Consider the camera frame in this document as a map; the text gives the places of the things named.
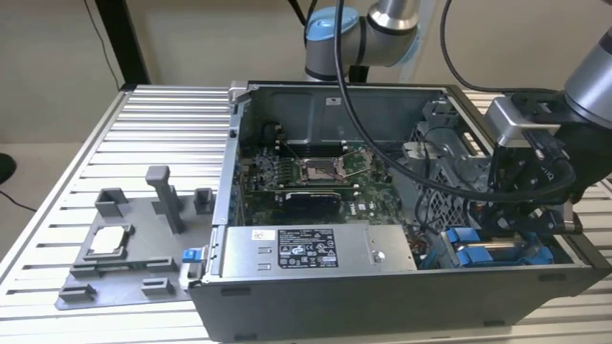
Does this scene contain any hard disk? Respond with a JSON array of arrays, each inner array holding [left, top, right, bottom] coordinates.
[[444, 226, 541, 254]]

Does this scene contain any grey open PC case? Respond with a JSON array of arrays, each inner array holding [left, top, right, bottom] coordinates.
[[188, 79, 612, 343]]

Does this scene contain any black floor cable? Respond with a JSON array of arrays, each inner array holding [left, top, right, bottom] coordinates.
[[0, 189, 38, 213]]

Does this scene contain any long black case wire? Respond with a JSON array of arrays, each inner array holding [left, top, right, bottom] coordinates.
[[413, 186, 436, 234]]

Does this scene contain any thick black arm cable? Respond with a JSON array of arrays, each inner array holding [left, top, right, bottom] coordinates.
[[333, 0, 576, 199]]

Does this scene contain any round black base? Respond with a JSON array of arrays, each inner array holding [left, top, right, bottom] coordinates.
[[0, 152, 18, 186]]

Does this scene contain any metal socket cover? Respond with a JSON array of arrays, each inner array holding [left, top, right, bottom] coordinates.
[[341, 148, 377, 177]]

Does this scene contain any CPU socket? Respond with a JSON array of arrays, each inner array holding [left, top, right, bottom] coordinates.
[[298, 157, 348, 180]]

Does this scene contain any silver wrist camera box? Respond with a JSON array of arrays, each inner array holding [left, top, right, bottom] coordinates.
[[485, 95, 562, 148]]

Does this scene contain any green motherboard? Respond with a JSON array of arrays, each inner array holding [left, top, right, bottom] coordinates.
[[236, 141, 408, 226]]

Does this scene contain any thin black cable pair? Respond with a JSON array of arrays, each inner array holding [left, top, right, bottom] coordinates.
[[285, 0, 316, 28]]

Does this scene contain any silver CPU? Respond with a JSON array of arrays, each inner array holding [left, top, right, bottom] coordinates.
[[89, 226, 130, 255]]

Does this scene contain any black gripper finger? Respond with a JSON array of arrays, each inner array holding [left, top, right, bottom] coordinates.
[[477, 147, 528, 238], [505, 206, 582, 237]]

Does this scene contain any black metal post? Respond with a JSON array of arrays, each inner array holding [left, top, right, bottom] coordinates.
[[93, 0, 152, 86]]

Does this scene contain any thin black wall cable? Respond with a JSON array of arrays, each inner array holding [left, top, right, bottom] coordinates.
[[82, 0, 124, 92]]

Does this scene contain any grey power supply unit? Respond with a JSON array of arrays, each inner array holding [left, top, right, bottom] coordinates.
[[220, 224, 417, 280]]

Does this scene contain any grey metal drive cage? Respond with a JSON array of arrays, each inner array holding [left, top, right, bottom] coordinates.
[[401, 100, 498, 230]]

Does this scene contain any green RAM stick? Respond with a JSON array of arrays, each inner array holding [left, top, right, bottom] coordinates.
[[94, 262, 153, 272]]

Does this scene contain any thin wire locking lever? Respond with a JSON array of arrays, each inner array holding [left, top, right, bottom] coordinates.
[[278, 137, 305, 164]]

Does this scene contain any black camera cable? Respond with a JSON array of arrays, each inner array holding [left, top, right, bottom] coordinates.
[[437, 0, 558, 95]]

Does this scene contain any grey plastic parts rack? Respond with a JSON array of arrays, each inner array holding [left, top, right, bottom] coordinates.
[[53, 164, 218, 312]]

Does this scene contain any blue plastic disk carrier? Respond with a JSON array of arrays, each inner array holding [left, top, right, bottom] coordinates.
[[453, 246, 556, 268]]

